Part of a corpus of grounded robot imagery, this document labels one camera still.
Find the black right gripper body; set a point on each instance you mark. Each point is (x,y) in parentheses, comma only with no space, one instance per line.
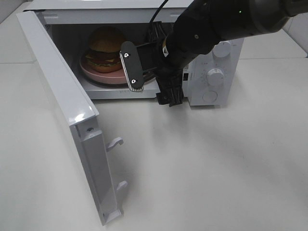
(165,58)

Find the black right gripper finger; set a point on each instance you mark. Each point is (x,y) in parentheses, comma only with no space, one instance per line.
(132,66)
(170,86)

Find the pink plate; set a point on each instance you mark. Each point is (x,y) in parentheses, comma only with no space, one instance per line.
(112,78)

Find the burger with sesame bun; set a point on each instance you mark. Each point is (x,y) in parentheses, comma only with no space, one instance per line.
(104,47)

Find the round white door button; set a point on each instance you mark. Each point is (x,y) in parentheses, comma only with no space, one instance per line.
(210,96)

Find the white timer knob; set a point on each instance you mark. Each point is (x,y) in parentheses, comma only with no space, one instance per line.
(215,77)

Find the white microwave door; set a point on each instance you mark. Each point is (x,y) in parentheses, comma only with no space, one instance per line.
(77,115)

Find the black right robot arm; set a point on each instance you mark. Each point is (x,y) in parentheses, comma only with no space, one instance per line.
(202,25)

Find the white microwave oven body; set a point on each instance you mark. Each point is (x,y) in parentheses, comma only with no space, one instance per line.
(58,32)

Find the upper white power knob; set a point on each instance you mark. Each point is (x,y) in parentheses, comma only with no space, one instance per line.
(222,49)

